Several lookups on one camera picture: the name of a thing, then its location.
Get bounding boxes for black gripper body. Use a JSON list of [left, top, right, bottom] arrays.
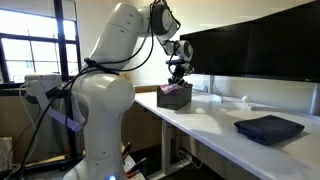
[[167, 63, 195, 81]]

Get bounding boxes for pink blue floral cloth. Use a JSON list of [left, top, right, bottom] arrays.
[[159, 83, 189, 95]]

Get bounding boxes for grey rectangular box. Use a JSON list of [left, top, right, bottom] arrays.
[[156, 83, 194, 111]]

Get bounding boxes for brown cardboard box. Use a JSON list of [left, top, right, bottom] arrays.
[[119, 84, 163, 153]]

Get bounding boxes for black flat monitor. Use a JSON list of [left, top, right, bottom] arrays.
[[250, 0, 320, 84], [179, 21, 253, 77]]

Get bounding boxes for white desk leg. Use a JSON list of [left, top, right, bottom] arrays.
[[161, 119, 192, 178]]

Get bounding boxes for dark navy folded cloth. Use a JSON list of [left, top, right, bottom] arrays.
[[233, 114, 305, 147]]

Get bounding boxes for black vertical pole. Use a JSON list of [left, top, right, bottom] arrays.
[[53, 0, 78, 158]]

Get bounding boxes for white bin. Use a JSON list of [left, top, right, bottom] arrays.
[[0, 136, 14, 173]]

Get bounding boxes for black cable strap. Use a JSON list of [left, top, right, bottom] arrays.
[[83, 57, 120, 75]]

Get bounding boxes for white cable under desk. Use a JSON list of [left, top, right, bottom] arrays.
[[176, 149, 203, 170]]

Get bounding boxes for red and black cables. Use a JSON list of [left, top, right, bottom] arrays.
[[121, 141, 148, 179]]

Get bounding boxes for white device on bracket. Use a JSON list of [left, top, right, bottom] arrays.
[[23, 73, 83, 133]]

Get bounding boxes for dark window frame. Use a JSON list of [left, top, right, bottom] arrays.
[[0, 6, 81, 90]]

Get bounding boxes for white hanging cable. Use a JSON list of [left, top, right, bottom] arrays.
[[4, 83, 40, 179]]

